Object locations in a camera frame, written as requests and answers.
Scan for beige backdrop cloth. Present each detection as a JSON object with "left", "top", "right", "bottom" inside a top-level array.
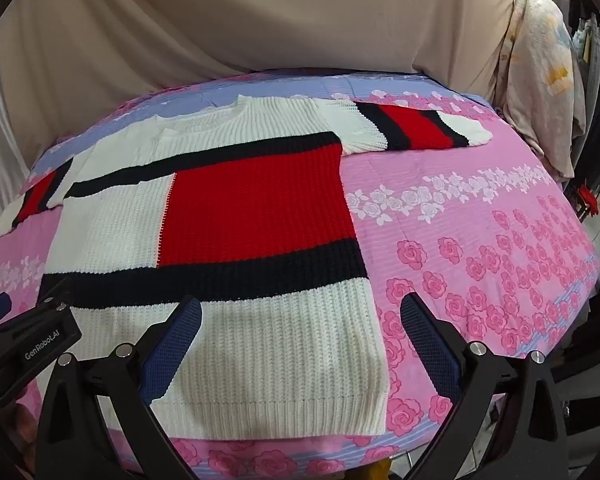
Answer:
[{"left": 0, "top": 0, "right": 531, "bottom": 161}]

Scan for white red black knit sweater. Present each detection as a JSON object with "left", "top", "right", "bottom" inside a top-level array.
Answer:
[{"left": 0, "top": 94, "right": 496, "bottom": 436}]

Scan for pale floral quilt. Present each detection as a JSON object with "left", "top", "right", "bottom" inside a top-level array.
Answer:
[{"left": 497, "top": 0, "right": 588, "bottom": 183}]

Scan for pink floral bed sheet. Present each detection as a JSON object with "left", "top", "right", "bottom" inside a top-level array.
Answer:
[{"left": 0, "top": 72, "right": 600, "bottom": 480}]

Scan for person's left hand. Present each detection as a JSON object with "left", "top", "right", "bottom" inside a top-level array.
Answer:
[{"left": 2, "top": 402, "right": 38, "bottom": 463}]

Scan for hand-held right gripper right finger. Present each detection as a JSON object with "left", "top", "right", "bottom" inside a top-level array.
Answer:
[{"left": 400, "top": 292, "right": 571, "bottom": 480}]

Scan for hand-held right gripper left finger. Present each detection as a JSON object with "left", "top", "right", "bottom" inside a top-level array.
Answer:
[{"left": 36, "top": 296, "right": 203, "bottom": 480}]

